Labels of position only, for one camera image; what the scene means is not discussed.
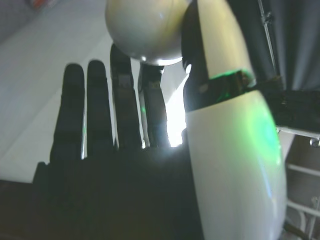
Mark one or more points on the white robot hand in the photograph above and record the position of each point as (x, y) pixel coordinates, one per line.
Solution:
(112, 200)

